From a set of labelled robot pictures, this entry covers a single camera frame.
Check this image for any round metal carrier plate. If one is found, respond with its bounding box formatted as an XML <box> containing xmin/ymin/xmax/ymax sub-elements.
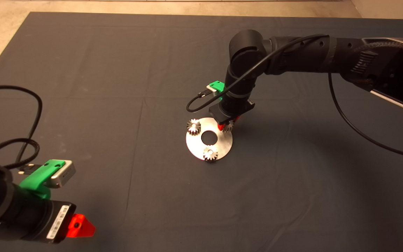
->
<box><xmin>186</xmin><ymin>118</ymin><xmax>233</xmax><ymax>162</ymax></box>

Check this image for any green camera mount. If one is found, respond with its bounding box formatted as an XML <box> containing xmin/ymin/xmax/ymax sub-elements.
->
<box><xmin>210</xmin><ymin>80</ymin><xmax>225</xmax><ymax>102</ymax></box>
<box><xmin>19</xmin><ymin>159</ymin><xmax>66</xmax><ymax>200</ymax></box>

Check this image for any green right camera mount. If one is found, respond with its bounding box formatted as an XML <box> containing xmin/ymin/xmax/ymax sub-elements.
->
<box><xmin>210</xmin><ymin>80</ymin><xmax>225</xmax><ymax>102</ymax></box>

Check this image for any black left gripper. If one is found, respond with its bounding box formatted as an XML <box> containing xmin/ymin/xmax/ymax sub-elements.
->
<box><xmin>11</xmin><ymin>199</ymin><xmax>96</xmax><ymax>244</ymax></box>

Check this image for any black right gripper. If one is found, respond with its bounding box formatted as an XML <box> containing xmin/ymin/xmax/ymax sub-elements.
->
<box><xmin>209</xmin><ymin>98</ymin><xmax>255</xmax><ymax>131</ymax></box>

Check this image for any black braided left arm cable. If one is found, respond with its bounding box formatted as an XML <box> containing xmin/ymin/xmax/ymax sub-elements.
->
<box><xmin>0</xmin><ymin>138</ymin><xmax>41</xmax><ymax>169</ymax></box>

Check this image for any thin black right camera cable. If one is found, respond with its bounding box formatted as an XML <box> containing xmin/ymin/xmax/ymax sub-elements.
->
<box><xmin>186</xmin><ymin>34</ymin><xmax>403</xmax><ymax>162</ymax></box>

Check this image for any dark table cloth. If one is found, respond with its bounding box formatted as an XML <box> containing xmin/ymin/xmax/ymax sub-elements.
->
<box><xmin>0</xmin><ymin>12</ymin><xmax>403</xmax><ymax>252</ymax></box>

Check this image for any green left camera mount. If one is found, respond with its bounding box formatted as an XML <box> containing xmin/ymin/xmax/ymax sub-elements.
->
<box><xmin>19</xmin><ymin>159</ymin><xmax>66</xmax><ymax>200</ymax></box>

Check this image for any silver left camera box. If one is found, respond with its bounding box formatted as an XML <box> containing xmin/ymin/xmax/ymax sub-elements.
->
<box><xmin>48</xmin><ymin>160</ymin><xmax>76</xmax><ymax>189</ymax></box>

